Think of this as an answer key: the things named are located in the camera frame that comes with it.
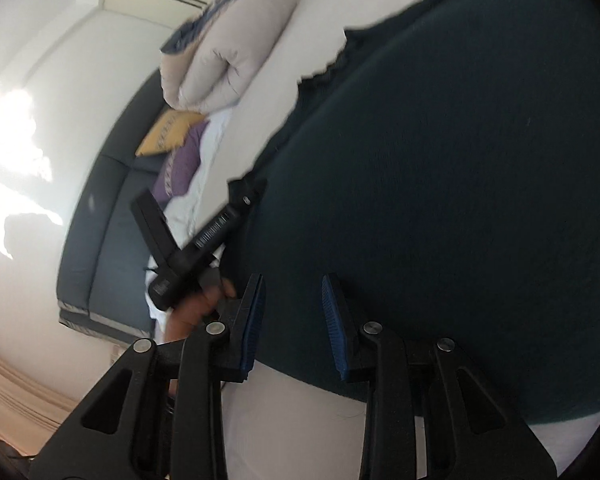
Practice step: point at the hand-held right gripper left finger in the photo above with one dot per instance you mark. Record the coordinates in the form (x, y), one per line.
(254, 320)

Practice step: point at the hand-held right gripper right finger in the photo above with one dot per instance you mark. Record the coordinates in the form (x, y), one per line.
(332, 325)

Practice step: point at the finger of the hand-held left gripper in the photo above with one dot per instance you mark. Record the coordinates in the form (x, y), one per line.
(245, 195)

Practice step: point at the dark green sweater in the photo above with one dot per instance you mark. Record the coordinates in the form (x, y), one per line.
(430, 185)

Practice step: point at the person's left hand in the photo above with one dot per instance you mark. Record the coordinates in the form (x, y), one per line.
(195, 312)

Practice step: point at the white pillow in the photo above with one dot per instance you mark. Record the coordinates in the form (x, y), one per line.
(215, 135)
(182, 215)

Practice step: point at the purple patterned pillow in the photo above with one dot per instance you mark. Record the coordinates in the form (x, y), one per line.
(182, 165)

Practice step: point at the grey padded headboard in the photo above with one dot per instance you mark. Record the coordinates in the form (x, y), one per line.
(110, 240)

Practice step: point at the yellow patterned pillow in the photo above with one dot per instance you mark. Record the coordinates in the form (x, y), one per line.
(167, 132)

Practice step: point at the bed with white sheet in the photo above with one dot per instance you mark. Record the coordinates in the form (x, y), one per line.
(290, 435)

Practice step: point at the beige folded duvet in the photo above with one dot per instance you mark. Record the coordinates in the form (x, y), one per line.
(230, 55)

